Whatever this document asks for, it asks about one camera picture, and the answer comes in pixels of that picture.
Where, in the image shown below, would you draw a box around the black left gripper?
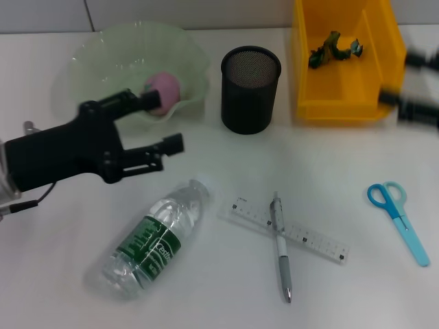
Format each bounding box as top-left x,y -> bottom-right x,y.
4,88 -> 186,193

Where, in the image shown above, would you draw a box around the pink peach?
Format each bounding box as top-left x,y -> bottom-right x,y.
142,71 -> 182,117

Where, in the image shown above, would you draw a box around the green plastic wrapper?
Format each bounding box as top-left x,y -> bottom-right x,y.
307,30 -> 366,70

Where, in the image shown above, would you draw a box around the clear green-label water bottle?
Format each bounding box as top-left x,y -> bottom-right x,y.
101,178 -> 211,301

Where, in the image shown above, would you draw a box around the blue scissors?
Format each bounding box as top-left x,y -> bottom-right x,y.
366,180 -> 431,268

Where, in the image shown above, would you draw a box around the transparent plastic ruler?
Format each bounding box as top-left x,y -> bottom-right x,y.
219,195 -> 351,266

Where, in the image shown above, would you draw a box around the white grey ballpoint pen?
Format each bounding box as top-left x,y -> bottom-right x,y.
269,191 -> 294,304

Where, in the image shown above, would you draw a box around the green glass fruit plate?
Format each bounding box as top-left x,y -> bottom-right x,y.
51,21 -> 212,134

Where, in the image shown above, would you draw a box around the black mesh pen holder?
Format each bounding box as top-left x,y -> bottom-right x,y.
220,45 -> 283,136

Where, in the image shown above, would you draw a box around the yellow plastic bin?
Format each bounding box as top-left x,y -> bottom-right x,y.
291,0 -> 410,121

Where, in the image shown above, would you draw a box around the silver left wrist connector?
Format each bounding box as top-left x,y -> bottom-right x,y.
21,120 -> 43,135

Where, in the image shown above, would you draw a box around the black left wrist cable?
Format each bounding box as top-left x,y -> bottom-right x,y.
0,181 -> 58,215

